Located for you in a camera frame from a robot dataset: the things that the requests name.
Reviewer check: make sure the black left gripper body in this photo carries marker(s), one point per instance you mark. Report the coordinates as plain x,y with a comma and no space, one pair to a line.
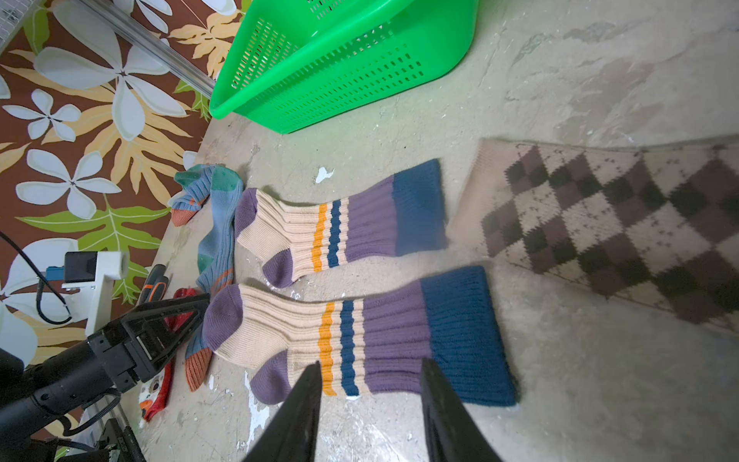
82,374

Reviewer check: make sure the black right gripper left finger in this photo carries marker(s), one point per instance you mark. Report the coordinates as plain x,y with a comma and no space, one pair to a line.
293,433

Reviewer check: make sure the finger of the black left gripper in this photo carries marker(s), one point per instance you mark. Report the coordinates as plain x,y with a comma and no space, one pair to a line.
146,338

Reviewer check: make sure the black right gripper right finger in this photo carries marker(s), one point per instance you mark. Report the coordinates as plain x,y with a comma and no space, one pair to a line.
450,432

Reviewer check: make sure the cream purple striped sock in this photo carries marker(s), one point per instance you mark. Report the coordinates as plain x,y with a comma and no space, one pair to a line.
370,345
400,215

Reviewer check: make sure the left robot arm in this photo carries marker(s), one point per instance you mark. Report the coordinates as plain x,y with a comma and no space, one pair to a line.
21,418

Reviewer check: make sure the orange black pliers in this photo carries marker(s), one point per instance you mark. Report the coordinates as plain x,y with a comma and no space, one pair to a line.
155,285

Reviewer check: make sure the red christmas sock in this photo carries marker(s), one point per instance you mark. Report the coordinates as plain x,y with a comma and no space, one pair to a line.
154,394

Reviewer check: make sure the blue green orange sock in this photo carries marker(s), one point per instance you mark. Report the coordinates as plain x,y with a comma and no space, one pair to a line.
215,254
196,186

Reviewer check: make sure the white paper scrap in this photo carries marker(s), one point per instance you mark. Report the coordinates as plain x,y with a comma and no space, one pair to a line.
323,174

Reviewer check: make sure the brown argyle sock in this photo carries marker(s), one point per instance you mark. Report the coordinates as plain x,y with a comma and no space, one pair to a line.
655,226

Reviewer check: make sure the green plastic basket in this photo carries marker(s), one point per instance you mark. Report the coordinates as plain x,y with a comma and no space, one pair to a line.
296,63

